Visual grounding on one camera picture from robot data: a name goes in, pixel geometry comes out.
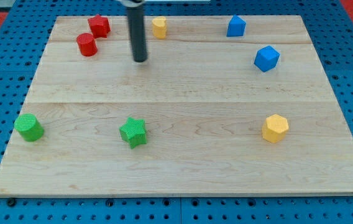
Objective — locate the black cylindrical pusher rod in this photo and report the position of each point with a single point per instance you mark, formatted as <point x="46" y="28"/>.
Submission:
<point x="135" y="20"/>

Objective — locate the blue cube block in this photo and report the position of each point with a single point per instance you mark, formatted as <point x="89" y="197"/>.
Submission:
<point x="266" y="58"/>

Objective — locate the red star block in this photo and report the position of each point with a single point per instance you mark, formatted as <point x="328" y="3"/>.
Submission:
<point x="99" y="26"/>

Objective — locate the red cylinder block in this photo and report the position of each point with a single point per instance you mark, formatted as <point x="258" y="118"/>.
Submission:
<point x="86" y="44"/>

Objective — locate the green star block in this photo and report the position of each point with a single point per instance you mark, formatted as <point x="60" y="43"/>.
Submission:
<point x="133" y="131"/>

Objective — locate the wooden board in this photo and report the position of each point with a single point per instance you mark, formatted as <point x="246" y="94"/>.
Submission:
<point x="204" y="103"/>

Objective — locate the green cylinder block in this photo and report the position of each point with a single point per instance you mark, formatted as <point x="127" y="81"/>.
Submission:
<point x="28" y="126"/>

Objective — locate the yellow hexagon block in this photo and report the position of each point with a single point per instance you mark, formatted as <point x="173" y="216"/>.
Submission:
<point x="275" y="128"/>

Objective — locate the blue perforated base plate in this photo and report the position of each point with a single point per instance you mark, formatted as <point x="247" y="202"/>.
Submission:
<point x="23" y="36"/>

